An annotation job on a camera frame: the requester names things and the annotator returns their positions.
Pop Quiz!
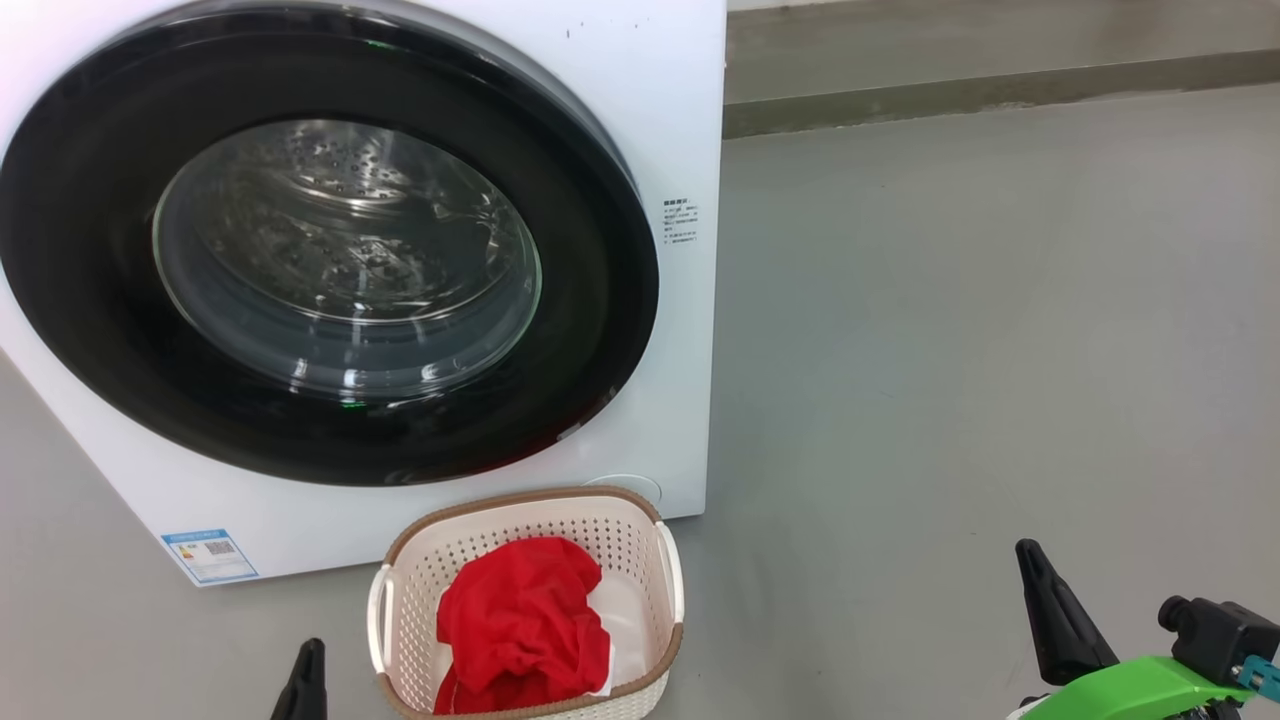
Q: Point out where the round glass washer door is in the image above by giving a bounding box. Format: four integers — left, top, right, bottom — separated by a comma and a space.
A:
0, 5, 661, 488

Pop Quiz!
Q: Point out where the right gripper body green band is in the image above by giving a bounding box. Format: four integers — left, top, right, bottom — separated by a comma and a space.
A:
1018, 655, 1256, 720

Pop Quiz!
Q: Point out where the cream perforated laundry basket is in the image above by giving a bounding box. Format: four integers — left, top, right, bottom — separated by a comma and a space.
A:
366, 486, 687, 720

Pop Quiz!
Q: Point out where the white front-load washing machine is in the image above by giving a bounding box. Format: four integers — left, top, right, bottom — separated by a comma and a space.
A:
0, 0, 728, 588

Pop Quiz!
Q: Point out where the right black cable teal connector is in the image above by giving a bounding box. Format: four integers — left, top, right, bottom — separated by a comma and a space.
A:
1238, 655, 1280, 701

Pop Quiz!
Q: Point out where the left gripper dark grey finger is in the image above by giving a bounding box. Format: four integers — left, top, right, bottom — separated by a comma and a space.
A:
270, 638, 328, 720

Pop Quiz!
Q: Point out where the blue energy label sticker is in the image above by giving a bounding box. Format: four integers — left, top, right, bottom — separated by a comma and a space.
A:
160, 528, 259, 586

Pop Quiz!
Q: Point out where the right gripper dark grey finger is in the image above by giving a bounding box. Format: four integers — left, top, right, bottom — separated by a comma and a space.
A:
1015, 538, 1120, 687

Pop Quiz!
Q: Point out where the red and white garment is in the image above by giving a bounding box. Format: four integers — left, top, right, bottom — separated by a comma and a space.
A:
432, 536, 613, 716

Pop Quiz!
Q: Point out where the round white filter cover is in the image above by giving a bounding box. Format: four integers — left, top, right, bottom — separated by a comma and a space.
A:
583, 473, 664, 508

